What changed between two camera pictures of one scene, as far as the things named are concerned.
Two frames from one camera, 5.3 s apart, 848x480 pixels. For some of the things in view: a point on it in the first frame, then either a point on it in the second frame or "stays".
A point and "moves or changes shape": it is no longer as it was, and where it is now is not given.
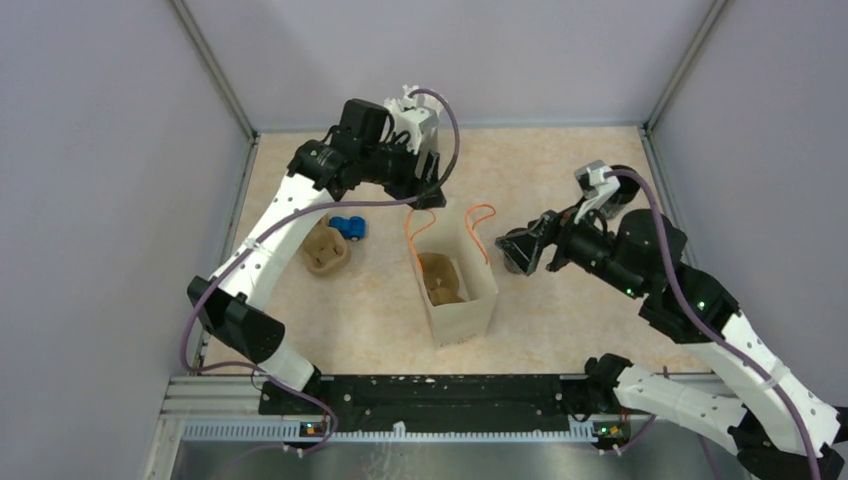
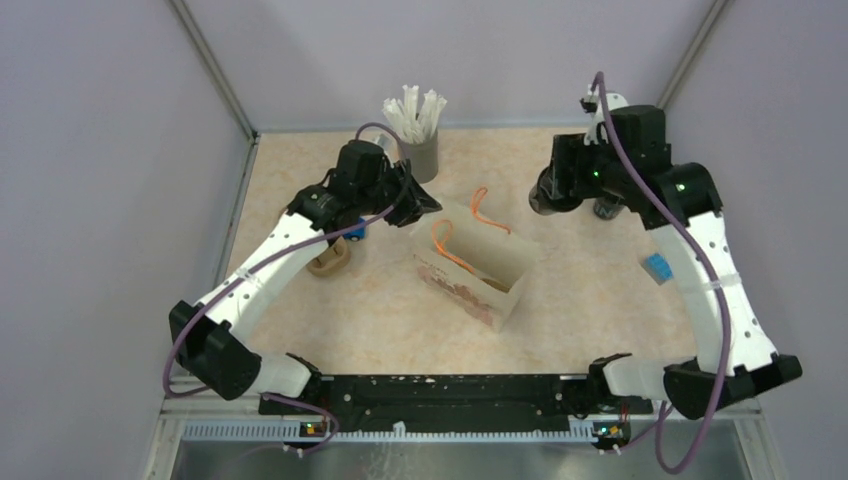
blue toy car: x=353 y=228 stays
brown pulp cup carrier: x=324 y=251 stays
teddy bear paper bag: x=457 y=284 moves or changes shape
